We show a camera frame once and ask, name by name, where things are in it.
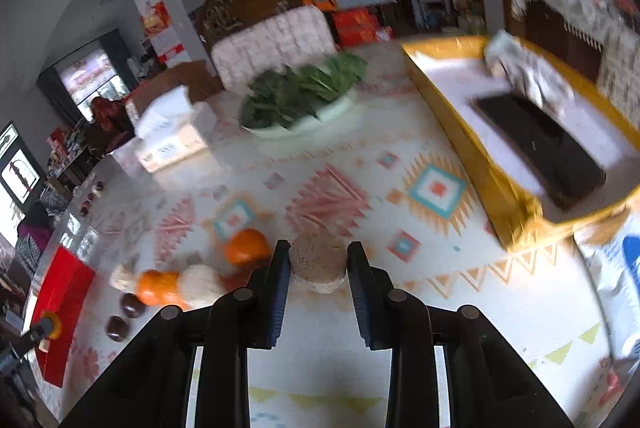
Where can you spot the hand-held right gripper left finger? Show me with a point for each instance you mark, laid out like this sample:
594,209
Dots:
280,298

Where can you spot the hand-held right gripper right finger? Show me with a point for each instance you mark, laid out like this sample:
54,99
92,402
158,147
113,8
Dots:
360,303

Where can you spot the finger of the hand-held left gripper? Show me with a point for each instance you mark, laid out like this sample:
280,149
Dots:
31,336

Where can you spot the orange tangerine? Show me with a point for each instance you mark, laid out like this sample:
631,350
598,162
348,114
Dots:
52,328
157,287
246,247

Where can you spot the red plastic tray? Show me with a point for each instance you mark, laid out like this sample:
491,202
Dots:
62,313

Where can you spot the round beige rice cake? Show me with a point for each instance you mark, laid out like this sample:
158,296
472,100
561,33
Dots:
318,260

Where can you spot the round white rice cake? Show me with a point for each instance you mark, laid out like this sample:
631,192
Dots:
200,286

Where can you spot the small white rice cake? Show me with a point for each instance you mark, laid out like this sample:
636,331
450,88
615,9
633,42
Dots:
120,275

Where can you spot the dark framed window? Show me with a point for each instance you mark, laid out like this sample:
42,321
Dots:
17,173

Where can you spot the cluttered side table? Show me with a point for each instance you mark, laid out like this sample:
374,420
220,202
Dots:
67,158

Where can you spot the yellow box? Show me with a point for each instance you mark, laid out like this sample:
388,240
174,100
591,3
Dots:
475,158

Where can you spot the white bowl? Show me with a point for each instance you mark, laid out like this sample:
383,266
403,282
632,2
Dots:
320,113

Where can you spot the white tissue pack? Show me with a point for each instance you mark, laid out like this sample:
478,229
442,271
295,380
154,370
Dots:
170,128

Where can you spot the leafy green vegetables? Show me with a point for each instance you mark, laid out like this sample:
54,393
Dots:
300,88

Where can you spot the red bag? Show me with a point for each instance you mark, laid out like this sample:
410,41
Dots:
107,113

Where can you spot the black flat slab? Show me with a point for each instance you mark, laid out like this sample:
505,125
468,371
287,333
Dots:
545,148

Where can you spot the brown chair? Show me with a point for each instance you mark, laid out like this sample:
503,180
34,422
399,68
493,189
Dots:
170,80

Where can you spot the chair with white patterned cover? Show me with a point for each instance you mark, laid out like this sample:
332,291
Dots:
272,45

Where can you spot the blue and white bag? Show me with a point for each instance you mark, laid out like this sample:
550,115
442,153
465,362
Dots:
615,268

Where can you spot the curtained window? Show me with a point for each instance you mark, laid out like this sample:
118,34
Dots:
87,75

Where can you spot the orange gift boxes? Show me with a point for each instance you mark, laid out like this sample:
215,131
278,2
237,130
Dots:
356,27

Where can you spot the crumpled patterned bag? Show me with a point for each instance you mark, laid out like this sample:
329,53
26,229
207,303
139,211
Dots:
525,65

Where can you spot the white lace covered cabinet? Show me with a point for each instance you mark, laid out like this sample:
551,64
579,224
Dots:
575,8

